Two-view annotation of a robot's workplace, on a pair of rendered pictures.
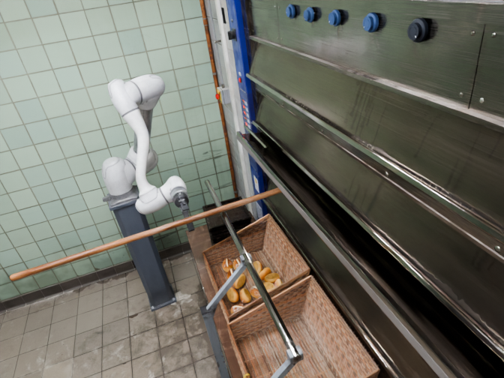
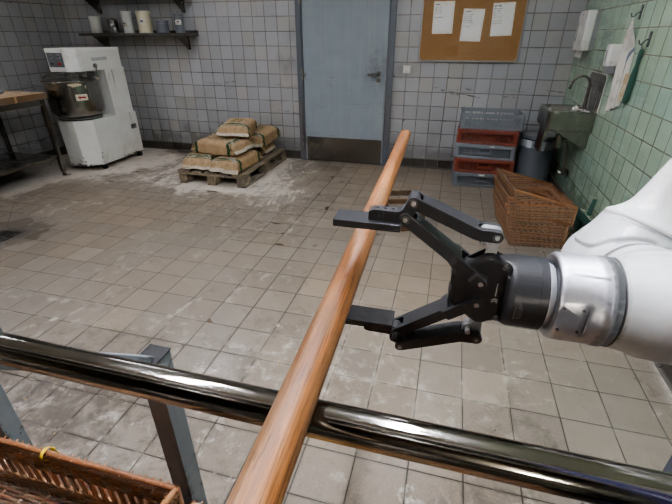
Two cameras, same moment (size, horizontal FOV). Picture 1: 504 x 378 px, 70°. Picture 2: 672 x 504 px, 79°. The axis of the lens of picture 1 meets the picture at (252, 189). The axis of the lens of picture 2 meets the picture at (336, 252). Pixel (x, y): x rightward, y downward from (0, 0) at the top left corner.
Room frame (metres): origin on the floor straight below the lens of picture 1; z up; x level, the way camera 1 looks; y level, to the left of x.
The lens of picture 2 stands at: (1.62, -0.03, 1.43)
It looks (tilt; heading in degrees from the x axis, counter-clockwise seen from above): 28 degrees down; 120
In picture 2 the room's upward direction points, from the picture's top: straight up
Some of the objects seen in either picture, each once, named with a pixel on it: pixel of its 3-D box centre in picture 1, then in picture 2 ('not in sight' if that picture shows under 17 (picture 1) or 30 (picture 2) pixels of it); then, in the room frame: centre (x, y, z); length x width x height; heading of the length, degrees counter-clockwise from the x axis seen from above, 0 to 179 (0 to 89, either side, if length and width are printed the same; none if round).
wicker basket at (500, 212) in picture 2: not in sight; (526, 216); (1.43, 3.39, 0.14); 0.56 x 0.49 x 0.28; 111
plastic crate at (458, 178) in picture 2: not in sight; (480, 174); (0.82, 4.56, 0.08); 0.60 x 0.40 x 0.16; 17
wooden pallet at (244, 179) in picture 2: not in sight; (236, 164); (-1.82, 3.56, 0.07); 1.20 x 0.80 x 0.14; 105
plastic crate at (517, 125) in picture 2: not in sight; (490, 118); (0.82, 4.55, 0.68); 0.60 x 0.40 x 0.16; 15
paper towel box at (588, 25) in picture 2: not in sight; (585, 34); (1.49, 4.71, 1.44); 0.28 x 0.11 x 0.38; 105
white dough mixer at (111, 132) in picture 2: not in sight; (90, 108); (-3.52, 2.97, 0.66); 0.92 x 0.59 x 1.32; 105
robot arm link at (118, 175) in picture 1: (117, 174); not in sight; (2.10, 0.85, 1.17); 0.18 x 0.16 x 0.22; 139
